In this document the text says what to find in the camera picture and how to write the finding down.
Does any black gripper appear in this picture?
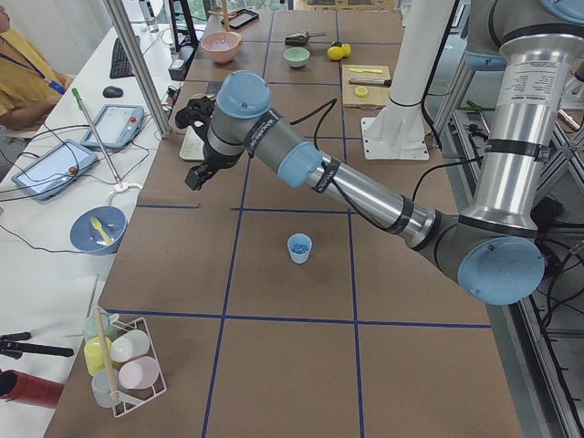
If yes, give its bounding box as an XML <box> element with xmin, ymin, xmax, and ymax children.
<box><xmin>185</xmin><ymin>137</ymin><xmax>242</xmax><ymax>191</ymax></box>

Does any light blue plastic cup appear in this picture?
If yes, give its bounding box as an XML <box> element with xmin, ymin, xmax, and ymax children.
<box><xmin>287</xmin><ymin>234</ymin><xmax>312</xmax><ymax>265</ymax></box>

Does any green ceramic bowl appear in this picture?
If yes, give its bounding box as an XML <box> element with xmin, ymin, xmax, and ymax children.
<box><xmin>283</xmin><ymin>47</ymin><xmax>311</xmax><ymax>68</ymax></box>

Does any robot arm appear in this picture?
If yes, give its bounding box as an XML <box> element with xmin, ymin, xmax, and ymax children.
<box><xmin>175</xmin><ymin>1</ymin><xmax>583</xmax><ymax>306</ymax></box>

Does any blue bowl with fork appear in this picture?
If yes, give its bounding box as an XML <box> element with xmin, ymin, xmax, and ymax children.
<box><xmin>69</xmin><ymin>205</ymin><xmax>128</xmax><ymax>256</ymax></box>

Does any metal ice scoop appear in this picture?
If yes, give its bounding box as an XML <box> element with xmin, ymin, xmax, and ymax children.
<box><xmin>284</xmin><ymin>31</ymin><xmax>328</xmax><ymax>47</ymax></box>

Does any cream bear tray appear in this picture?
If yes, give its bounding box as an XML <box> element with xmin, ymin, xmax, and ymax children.
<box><xmin>179</xmin><ymin>127</ymin><xmax>204</xmax><ymax>162</ymax></box>

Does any grey and yellow cloth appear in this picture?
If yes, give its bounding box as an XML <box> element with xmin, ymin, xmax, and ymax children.
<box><xmin>165</xmin><ymin>88</ymin><xmax>180</xmax><ymax>107</ymax></box>

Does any far teach pendant tablet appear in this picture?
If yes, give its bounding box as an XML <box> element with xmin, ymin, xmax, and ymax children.
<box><xmin>93</xmin><ymin>104</ymin><xmax>145</xmax><ymax>151</ymax></box>

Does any teach pendant tablet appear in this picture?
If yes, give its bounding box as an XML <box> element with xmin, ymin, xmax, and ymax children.
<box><xmin>93</xmin><ymin>104</ymin><xmax>145</xmax><ymax>151</ymax></box>
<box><xmin>11</xmin><ymin>140</ymin><xmax>98</xmax><ymax>201</ymax></box>

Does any black computer mouse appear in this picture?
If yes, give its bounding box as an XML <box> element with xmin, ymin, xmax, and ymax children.
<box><xmin>102</xmin><ymin>86</ymin><xmax>124</xmax><ymax>99</ymax></box>

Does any black keyboard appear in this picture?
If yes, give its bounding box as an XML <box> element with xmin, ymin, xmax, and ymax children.
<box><xmin>109</xmin><ymin>38</ymin><xmax>133</xmax><ymax>79</ymax></box>

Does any wooden stand with pole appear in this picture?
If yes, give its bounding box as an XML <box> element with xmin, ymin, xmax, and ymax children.
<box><xmin>208</xmin><ymin>1</ymin><xmax>242</xmax><ymax>32</ymax></box>

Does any wooden cutting board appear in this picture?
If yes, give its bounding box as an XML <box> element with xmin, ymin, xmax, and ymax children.
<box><xmin>341</xmin><ymin>65</ymin><xmax>391</xmax><ymax>108</ymax></box>

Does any green tipped metal rod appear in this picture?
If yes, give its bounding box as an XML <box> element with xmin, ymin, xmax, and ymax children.
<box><xmin>71</xmin><ymin>88</ymin><xmax>142</xmax><ymax>204</ymax></box>

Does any lemon half slice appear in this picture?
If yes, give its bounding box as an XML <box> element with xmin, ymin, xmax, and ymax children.
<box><xmin>355</xmin><ymin>86</ymin><xmax>369</xmax><ymax>98</ymax></box>

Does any steel muddler black cap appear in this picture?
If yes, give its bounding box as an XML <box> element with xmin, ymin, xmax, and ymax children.
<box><xmin>349</xmin><ymin>78</ymin><xmax>392</xmax><ymax>88</ymax></box>

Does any whole yellow lemon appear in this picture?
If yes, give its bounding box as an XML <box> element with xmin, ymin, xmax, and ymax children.
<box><xmin>327</xmin><ymin>46</ymin><xmax>346</xmax><ymax>61</ymax></box>

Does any near teach pendant tablet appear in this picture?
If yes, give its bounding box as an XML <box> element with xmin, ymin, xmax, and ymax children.
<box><xmin>11</xmin><ymin>140</ymin><xmax>98</xmax><ymax>201</ymax></box>

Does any yellow plastic knife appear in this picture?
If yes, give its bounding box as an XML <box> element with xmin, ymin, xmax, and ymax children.
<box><xmin>348</xmin><ymin>68</ymin><xmax>384</xmax><ymax>74</ymax></box>

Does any person in yellow shirt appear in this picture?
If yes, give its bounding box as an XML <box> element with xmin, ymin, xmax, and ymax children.
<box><xmin>1</xmin><ymin>9</ymin><xmax>73</xmax><ymax>131</ymax></box>

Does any white cup in rack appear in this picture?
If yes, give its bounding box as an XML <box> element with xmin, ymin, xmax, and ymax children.
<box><xmin>110</xmin><ymin>329</ymin><xmax>150</xmax><ymax>363</ymax></box>

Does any pink cup in rack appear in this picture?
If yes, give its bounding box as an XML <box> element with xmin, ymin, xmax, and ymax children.
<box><xmin>119</xmin><ymin>356</ymin><xmax>160</xmax><ymax>390</ymax></box>

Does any yellow cup in rack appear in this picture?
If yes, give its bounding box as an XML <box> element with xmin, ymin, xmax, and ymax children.
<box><xmin>83</xmin><ymin>336</ymin><xmax>105</xmax><ymax>376</ymax></box>

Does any red cylinder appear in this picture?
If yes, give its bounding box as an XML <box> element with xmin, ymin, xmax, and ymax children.
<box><xmin>1</xmin><ymin>370</ymin><xmax>64</xmax><ymax>409</ymax></box>

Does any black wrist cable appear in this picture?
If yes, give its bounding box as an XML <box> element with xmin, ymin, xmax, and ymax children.
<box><xmin>289</xmin><ymin>98</ymin><xmax>339</xmax><ymax>151</ymax></box>

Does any aluminium frame post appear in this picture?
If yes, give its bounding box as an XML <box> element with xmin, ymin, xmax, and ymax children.
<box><xmin>103</xmin><ymin>0</ymin><xmax>171</xmax><ymax>139</ymax></box>

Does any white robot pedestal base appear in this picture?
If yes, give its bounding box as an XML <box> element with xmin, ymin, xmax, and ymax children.
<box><xmin>361</xmin><ymin>0</ymin><xmax>458</xmax><ymax>161</ymax></box>

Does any white wire cup rack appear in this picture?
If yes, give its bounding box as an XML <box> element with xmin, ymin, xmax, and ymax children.
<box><xmin>91</xmin><ymin>307</ymin><xmax>167</xmax><ymax>418</ymax></box>

